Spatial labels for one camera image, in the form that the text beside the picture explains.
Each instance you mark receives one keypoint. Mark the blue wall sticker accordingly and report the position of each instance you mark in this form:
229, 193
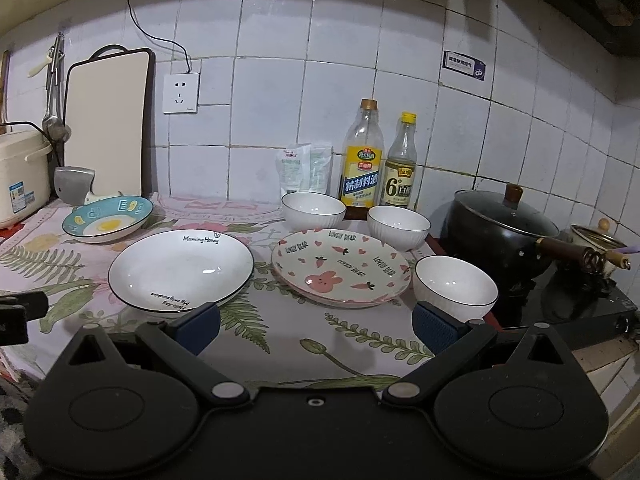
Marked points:
464, 64

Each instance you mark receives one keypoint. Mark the vinegar bottle yellow cap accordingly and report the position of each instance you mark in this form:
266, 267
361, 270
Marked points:
400, 165

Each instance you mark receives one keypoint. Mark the cream cutting board black rim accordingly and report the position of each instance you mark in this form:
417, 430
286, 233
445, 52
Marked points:
107, 107

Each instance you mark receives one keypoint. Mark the yellow label cooking wine bottle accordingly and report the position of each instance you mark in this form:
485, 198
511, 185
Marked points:
363, 157

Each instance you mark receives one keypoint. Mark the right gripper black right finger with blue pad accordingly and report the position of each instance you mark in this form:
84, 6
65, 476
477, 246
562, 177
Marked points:
455, 345

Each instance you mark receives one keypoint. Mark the small cream pot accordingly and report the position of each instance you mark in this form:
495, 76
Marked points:
600, 239

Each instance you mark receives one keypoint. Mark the white plastic seasoning bag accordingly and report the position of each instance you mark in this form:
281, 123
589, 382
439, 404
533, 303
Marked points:
304, 168

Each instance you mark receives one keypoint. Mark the black pot with lid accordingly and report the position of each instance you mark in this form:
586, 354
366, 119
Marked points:
509, 240

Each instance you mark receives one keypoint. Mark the floral fern tablecloth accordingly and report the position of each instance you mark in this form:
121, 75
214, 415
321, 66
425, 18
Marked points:
269, 336

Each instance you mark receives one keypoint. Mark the white bowl back right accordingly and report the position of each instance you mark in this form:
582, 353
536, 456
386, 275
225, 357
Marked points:
401, 228

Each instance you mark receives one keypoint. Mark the white bowl front right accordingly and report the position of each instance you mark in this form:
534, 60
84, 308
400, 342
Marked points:
454, 286

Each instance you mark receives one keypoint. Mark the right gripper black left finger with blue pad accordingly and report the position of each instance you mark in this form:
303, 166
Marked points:
176, 345

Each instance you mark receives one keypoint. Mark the white bowl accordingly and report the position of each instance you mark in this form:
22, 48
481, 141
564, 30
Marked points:
401, 228
307, 211
454, 286

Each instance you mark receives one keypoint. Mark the hanging metal ladles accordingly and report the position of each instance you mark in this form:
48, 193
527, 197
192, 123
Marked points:
53, 122

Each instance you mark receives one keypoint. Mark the black stove top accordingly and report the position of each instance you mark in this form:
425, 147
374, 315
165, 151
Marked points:
584, 308

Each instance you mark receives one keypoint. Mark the white wall socket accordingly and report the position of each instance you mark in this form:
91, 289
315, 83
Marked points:
180, 93

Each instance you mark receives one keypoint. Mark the white bowl back left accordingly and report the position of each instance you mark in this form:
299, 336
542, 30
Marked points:
307, 211

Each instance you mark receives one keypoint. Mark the pink bunny pattern plate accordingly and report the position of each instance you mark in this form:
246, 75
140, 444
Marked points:
341, 268

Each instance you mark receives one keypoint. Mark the white black-rimmed plate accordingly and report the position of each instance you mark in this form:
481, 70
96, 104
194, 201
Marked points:
175, 272

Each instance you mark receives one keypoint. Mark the white rice cooker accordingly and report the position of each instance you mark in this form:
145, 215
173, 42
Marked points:
24, 178

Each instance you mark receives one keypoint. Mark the blue egg pattern plate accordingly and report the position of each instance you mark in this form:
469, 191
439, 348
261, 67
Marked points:
107, 220

